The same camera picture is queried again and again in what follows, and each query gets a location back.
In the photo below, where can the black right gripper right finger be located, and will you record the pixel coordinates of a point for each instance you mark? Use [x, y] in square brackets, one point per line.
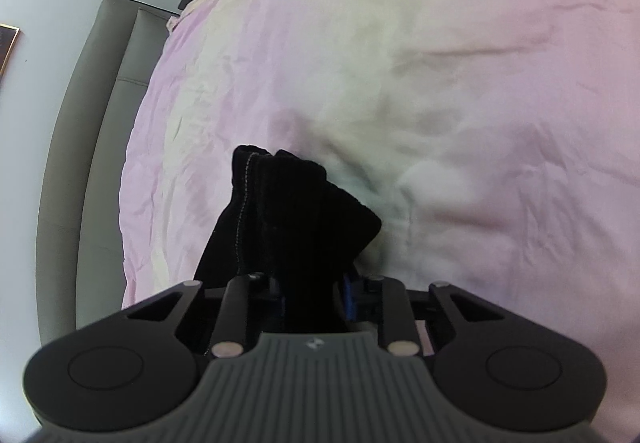
[383, 302]

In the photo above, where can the black pants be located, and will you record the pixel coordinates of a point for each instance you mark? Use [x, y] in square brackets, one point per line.
[286, 220]

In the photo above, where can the grey upholstered headboard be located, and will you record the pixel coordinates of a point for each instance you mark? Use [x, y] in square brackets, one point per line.
[79, 257]

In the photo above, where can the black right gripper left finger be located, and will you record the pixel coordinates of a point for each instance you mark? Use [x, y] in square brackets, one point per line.
[247, 307]

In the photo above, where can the pink floral duvet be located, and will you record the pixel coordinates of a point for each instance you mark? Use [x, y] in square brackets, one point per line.
[498, 140]

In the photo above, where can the framed wall painting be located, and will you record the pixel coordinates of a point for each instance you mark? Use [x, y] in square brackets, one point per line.
[8, 38]

